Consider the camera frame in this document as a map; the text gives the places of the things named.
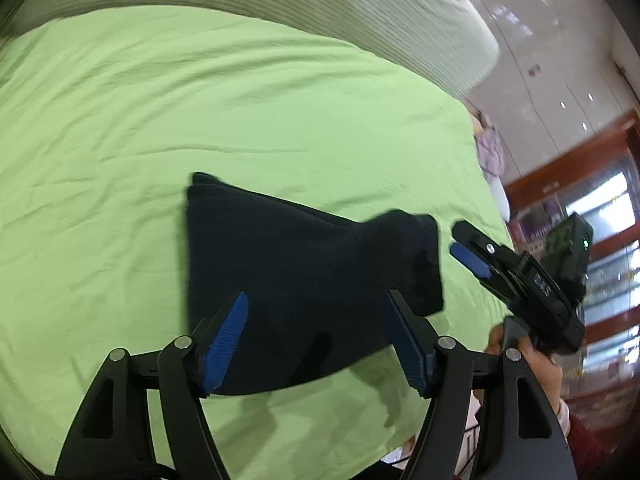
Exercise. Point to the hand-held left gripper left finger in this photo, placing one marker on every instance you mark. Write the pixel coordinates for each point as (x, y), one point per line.
(227, 340)

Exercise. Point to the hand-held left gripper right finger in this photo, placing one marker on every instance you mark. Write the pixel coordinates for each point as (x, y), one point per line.
(405, 340)

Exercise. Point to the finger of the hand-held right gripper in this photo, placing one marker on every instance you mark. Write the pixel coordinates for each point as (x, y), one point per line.
(480, 240)
(470, 260)

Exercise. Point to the dark navy pants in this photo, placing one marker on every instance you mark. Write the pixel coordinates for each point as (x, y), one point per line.
(300, 270)

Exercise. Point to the person's right hand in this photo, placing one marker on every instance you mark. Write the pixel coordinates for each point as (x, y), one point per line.
(545, 372)

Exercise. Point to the purple box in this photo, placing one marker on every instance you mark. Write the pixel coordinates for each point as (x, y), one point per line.
(540, 220)

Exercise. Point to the floral pink cloth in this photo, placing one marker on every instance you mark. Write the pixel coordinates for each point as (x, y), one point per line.
(490, 150)

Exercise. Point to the wooden display cabinet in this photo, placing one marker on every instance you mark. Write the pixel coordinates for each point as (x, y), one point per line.
(565, 160)

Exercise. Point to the light green bed sheet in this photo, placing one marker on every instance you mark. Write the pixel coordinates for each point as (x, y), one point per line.
(200, 110)

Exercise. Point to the wall socket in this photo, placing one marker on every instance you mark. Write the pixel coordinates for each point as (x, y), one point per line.
(535, 71)

